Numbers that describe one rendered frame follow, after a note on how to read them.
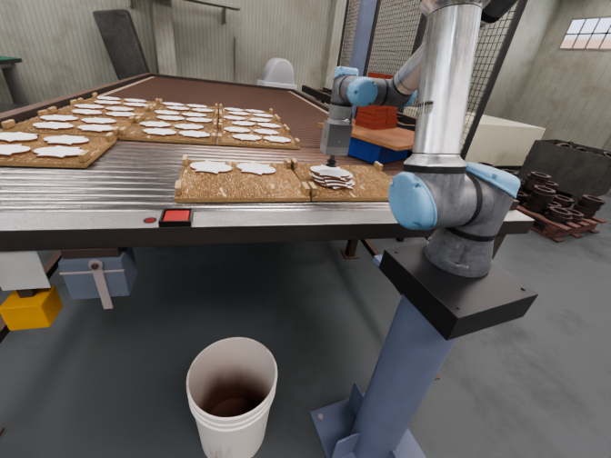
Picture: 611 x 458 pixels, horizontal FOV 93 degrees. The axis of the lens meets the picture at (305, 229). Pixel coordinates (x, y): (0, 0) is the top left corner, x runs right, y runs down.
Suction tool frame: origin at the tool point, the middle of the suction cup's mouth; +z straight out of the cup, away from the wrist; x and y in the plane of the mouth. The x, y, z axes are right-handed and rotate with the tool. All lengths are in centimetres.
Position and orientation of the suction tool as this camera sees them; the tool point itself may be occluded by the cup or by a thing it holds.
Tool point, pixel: (331, 165)
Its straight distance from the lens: 109.2
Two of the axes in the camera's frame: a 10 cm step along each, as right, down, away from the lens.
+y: -9.6, 0.4, -2.9
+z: -1.2, 8.6, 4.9
